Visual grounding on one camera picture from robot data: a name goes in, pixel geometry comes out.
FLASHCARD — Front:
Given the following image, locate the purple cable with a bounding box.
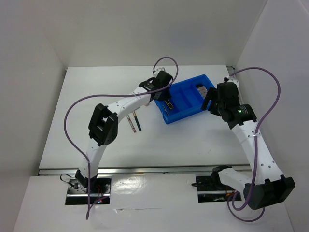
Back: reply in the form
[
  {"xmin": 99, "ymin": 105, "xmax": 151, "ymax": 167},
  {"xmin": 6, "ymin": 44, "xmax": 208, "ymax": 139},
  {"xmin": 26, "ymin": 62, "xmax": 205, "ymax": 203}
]
[
  {"xmin": 226, "ymin": 67, "xmax": 281, "ymax": 222},
  {"xmin": 63, "ymin": 57, "xmax": 179, "ymax": 220}
]

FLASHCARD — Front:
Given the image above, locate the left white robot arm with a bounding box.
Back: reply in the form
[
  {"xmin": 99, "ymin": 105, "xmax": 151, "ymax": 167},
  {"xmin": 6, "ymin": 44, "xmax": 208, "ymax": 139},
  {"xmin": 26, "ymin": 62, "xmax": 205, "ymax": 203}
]
[{"xmin": 75, "ymin": 68, "xmax": 173, "ymax": 193}]

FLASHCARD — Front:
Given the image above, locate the red lip gloss tube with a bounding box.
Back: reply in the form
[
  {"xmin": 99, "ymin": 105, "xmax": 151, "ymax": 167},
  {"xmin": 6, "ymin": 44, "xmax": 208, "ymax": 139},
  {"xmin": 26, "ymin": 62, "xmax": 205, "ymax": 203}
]
[{"xmin": 126, "ymin": 115, "xmax": 136, "ymax": 133}]

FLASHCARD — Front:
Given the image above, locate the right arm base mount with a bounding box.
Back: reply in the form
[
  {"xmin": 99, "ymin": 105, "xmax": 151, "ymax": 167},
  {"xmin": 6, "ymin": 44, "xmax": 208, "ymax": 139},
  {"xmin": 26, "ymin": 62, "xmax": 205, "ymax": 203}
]
[{"xmin": 191, "ymin": 176, "xmax": 236, "ymax": 203}]

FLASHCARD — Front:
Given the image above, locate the green gold mascara pen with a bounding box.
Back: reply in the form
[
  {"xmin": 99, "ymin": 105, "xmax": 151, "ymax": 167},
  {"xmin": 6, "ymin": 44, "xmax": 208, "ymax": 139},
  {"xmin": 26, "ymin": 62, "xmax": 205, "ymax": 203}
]
[{"xmin": 132, "ymin": 111, "xmax": 142, "ymax": 131}]

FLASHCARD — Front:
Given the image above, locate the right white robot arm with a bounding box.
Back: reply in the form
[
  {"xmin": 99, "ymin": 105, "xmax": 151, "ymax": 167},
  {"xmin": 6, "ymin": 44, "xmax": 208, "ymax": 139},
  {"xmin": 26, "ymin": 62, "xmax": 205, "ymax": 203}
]
[{"xmin": 201, "ymin": 77, "xmax": 295, "ymax": 210}]

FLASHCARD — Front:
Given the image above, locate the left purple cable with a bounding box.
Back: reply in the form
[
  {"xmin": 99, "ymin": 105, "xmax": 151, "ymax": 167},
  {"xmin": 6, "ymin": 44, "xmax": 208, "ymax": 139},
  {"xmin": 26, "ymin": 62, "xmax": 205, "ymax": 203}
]
[{"xmin": 63, "ymin": 57, "xmax": 179, "ymax": 220}]

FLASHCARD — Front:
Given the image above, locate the blue plastic divided bin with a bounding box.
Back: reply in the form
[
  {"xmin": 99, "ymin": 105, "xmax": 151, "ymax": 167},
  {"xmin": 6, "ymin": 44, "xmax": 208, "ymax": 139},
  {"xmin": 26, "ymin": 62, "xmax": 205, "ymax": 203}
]
[{"xmin": 155, "ymin": 74, "xmax": 214, "ymax": 124}]

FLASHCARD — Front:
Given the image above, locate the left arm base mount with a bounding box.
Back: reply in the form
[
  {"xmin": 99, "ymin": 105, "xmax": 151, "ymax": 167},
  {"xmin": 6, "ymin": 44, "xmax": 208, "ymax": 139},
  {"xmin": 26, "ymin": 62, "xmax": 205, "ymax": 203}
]
[{"xmin": 60, "ymin": 174, "xmax": 112, "ymax": 205}]

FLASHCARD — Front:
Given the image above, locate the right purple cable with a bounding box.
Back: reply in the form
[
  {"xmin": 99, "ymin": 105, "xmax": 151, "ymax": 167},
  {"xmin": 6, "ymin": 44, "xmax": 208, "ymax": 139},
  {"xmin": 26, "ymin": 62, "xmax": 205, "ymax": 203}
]
[{"xmin": 226, "ymin": 67, "xmax": 281, "ymax": 222}]

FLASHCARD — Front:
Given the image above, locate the clear eyeshadow palette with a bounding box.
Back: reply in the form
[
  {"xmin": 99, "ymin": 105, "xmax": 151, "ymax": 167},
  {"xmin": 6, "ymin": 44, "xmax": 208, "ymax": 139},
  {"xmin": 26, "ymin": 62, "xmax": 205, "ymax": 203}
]
[{"xmin": 197, "ymin": 88, "xmax": 208, "ymax": 98}]

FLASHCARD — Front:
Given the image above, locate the aluminium front rail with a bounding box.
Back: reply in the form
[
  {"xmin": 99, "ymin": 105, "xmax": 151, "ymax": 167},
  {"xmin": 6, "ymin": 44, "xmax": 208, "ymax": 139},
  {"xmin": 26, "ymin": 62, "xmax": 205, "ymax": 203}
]
[{"xmin": 38, "ymin": 165, "xmax": 219, "ymax": 176}]

